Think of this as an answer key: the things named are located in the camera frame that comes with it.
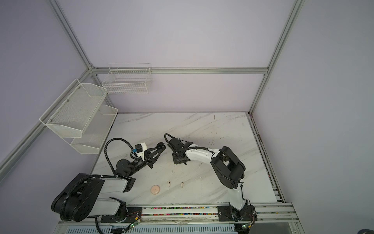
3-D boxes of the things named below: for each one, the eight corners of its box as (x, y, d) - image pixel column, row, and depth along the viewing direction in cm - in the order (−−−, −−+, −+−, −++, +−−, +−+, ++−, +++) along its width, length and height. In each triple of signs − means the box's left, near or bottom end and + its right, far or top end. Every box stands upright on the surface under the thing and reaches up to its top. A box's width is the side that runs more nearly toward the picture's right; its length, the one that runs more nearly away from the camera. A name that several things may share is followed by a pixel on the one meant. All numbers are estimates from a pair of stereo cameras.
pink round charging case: (150, 194, 82) (150, 193, 81) (152, 186, 85) (151, 184, 83) (159, 194, 82) (158, 193, 81) (160, 186, 85) (159, 185, 83)
